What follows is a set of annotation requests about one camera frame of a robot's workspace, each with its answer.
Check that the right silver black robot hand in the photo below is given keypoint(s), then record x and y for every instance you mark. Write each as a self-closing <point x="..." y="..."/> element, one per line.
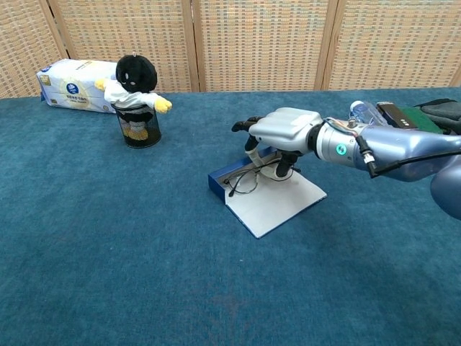
<point x="284" y="126"/>

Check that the black wire eyeglasses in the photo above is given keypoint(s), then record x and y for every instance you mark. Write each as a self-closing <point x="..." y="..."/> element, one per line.
<point x="245" y="182"/>

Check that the blue glasses case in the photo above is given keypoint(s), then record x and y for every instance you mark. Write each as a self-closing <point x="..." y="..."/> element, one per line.
<point x="281" y="203"/>

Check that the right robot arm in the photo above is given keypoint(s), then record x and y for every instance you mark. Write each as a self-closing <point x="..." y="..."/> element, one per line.
<point x="396" y="147"/>

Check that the clear plastic water bottle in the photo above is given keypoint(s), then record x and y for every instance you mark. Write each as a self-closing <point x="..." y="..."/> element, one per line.
<point x="365" y="111"/>

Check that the woven bamboo folding screen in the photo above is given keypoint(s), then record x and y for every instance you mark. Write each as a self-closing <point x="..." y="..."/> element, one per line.
<point x="259" y="43"/>

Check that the small black box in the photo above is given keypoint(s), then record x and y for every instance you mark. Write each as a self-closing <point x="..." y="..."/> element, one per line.
<point x="396" y="115"/>

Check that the green hardcover book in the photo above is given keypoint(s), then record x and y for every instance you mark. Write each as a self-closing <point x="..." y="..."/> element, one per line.
<point x="419" y="120"/>

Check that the black mesh pen holder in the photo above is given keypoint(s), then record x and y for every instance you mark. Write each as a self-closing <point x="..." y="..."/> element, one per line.
<point x="138" y="128"/>

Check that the black plush doll white shirt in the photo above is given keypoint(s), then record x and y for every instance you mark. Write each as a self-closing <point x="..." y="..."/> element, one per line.
<point x="135" y="74"/>

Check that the grey folded cloth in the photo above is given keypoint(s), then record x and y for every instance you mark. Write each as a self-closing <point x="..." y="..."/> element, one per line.
<point x="444" y="111"/>

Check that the blue felt table mat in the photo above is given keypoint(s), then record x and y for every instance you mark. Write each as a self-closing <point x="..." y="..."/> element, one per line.
<point x="144" y="252"/>

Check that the white tissue pack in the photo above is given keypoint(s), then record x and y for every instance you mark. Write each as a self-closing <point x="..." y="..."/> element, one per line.
<point x="75" y="86"/>

